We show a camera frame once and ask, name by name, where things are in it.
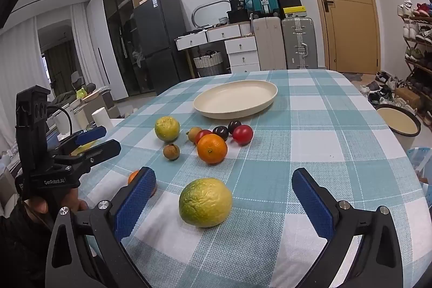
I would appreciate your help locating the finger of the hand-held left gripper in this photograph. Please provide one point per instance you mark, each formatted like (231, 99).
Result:
(91, 136)
(104, 149)

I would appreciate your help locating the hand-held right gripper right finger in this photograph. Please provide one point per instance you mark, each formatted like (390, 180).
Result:
(312, 203)

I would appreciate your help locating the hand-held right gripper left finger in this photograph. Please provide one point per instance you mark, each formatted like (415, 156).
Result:
(135, 203)

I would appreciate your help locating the small orange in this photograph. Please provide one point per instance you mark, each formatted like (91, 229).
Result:
(132, 177)

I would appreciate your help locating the brown longan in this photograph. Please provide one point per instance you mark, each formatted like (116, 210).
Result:
(193, 134)
(171, 151)

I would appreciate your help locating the small yellow-green citrus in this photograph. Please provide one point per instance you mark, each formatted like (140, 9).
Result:
(167, 128)

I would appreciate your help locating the large yellow-green citrus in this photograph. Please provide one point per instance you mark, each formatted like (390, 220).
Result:
(206, 202)

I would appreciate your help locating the large orange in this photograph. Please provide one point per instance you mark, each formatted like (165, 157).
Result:
(212, 148)

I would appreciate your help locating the red tomato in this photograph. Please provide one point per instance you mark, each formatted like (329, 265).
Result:
(243, 134)
(203, 135)

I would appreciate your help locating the cream oval plate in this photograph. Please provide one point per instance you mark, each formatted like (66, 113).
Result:
(233, 99)

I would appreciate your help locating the person's left forearm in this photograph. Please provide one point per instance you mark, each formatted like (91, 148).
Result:
(20, 247)

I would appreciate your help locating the person's left hand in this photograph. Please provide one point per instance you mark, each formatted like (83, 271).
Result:
(37, 205)

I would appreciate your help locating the white paper roll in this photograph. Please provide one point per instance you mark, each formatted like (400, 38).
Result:
(102, 119)

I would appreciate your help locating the teal checked tablecloth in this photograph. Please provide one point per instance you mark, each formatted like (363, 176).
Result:
(303, 146)

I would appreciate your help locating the white curtain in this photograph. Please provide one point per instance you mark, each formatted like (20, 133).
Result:
(20, 72)

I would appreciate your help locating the white tall cabinet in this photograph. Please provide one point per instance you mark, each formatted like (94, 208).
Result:
(101, 48)

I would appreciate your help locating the dark purple plum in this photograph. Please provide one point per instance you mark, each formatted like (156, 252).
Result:
(234, 125)
(220, 131)

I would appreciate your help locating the dark glass wardrobe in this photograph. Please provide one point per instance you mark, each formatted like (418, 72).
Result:
(118, 21)

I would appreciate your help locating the cream basin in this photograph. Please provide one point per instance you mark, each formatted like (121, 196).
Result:
(398, 122)

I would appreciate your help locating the dark grey refrigerator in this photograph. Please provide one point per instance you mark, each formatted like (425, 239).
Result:
(158, 38)

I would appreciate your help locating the wicker basket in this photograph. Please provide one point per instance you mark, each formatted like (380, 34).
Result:
(208, 65)

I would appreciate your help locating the pile of shoes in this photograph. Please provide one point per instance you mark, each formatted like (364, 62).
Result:
(381, 89)

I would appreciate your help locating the small cardboard box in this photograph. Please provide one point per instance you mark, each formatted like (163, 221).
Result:
(406, 99)

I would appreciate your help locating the silver suitcase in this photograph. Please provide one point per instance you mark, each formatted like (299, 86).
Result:
(298, 43)

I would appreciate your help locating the beige suitcase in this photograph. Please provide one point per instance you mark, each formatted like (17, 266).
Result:
(268, 45)

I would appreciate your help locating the white desk with drawers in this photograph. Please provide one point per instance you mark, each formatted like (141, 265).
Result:
(241, 48)

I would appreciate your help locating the small striped bowl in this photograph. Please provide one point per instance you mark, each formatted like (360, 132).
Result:
(223, 20)

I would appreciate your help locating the wooden shoe rack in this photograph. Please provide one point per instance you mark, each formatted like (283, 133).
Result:
(418, 55)

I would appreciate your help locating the yellow black box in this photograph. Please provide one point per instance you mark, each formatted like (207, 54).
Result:
(293, 11)

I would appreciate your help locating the black shoe box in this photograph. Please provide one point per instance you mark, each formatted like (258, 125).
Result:
(290, 2)

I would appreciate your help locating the wooden door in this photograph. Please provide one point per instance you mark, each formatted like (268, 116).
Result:
(351, 4)

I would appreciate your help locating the oval metal frame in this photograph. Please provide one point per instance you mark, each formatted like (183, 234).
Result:
(197, 9)

